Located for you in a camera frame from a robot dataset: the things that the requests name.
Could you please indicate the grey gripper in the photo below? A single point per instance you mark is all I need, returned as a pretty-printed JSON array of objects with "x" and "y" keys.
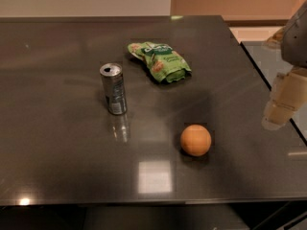
[{"x": 295, "y": 42}]

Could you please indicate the silver redbull can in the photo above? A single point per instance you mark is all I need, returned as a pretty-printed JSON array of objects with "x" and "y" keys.
[{"x": 113, "y": 84}]

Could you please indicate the orange fruit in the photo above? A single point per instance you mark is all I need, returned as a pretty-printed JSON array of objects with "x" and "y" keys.
[{"x": 195, "y": 140}]

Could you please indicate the green snack bag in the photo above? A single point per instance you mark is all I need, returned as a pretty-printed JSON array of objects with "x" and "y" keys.
[{"x": 163, "y": 62}]

